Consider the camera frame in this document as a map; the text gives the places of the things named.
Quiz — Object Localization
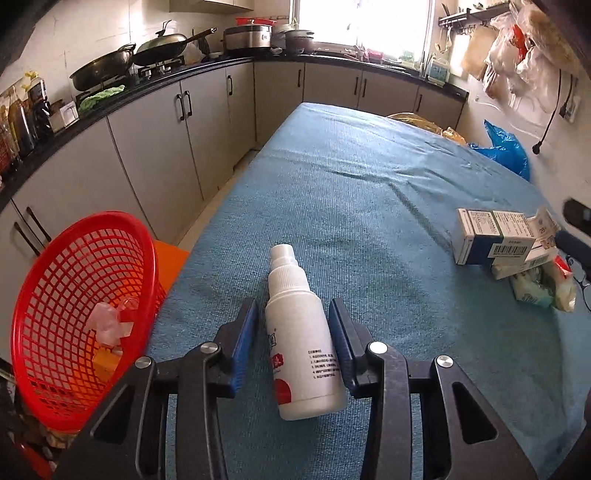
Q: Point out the open-flap white medicine box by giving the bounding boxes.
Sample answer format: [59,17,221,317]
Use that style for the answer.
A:
[526,206,562,253]

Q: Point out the yellow-cap oil bottle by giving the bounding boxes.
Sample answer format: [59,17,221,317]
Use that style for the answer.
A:
[25,71,52,140]

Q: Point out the black wok with lid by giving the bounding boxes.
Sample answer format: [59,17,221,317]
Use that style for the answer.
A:
[132,19,218,68]

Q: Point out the hanging white plastic bags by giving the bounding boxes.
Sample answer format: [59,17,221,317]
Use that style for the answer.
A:
[482,11,556,101]

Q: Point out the red plastic mesh basket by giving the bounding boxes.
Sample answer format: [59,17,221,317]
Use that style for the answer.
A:
[10,211,167,433]

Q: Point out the orange stool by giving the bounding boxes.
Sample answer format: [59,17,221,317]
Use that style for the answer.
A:
[152,239,190,297]

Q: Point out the black kitchen countertop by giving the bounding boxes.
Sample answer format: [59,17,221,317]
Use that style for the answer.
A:
[0,45,470,209]

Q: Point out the gas stove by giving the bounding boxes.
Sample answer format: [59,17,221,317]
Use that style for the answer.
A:
[76,57,186,100]

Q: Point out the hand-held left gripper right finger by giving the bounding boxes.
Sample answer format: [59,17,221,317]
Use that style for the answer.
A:
[328,298,539,480]

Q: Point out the black power cable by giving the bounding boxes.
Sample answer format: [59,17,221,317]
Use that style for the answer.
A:
[531,69,563,156]

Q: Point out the white barcode medicine box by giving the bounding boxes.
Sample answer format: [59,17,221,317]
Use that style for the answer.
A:
[454,208,539,267]

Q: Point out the black frying pan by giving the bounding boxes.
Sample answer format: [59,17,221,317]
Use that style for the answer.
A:
[69,43,137,92]

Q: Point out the hanging beige cutting board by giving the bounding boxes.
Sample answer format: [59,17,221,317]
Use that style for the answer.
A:
[461,25,495,82]

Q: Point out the long white medicine box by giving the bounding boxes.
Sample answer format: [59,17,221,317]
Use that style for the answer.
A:
[490,247,562,281]

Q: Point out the dark cooking pot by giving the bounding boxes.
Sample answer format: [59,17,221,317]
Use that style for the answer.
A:
[283,30,316,55]

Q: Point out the hanging clear bag with bread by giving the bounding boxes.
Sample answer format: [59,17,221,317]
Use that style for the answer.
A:
[510,0,583,75]

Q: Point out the dark soy sauce bottle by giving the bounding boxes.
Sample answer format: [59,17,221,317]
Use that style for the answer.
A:
[9,90,38,158]

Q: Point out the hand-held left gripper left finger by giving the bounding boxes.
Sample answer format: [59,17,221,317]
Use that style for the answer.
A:
[54,296,259,480]

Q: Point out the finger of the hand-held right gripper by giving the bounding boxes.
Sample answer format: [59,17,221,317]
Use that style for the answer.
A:
[564,198,591,232]
[555,230,591,267]

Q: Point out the white spray bottle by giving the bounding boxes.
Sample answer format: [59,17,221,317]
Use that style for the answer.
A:
[264,243,348,422]

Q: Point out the yellow plastic bag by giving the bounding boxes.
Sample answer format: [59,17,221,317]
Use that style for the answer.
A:
[386,110,468,147]

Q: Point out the silver rice cooker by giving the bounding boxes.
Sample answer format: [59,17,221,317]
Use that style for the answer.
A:
[222,24,273,54]

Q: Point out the red-print plastic bag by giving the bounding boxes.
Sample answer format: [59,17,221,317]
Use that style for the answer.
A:
[87,297,136,345]

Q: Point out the beige lower kitchen cabinets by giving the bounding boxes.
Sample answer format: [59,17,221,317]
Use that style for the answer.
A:
[0,62,467,371]

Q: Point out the kitchen window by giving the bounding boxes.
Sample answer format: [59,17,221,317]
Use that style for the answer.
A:
[291,0,437,59]

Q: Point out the white wall socket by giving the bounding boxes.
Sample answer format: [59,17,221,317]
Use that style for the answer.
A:
[560,76,581,124]

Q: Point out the blue tablecloth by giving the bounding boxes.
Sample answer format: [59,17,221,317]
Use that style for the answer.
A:
[143,102,591,480]

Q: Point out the blue plastic bag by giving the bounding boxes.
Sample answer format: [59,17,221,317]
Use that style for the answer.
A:
[468,119,531,182]

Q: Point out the red-label sauce bottle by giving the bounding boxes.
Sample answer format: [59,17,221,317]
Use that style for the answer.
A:
[0,89,13,172]

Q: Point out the white tissue packet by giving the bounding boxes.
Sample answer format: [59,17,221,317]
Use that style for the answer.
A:
[509,256,577,313]

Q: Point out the blue-label detergent bottle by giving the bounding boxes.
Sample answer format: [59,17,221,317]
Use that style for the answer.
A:
[425,59,451,87]

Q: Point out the green cloth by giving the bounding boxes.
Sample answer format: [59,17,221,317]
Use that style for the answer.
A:
[78,84,127,112]

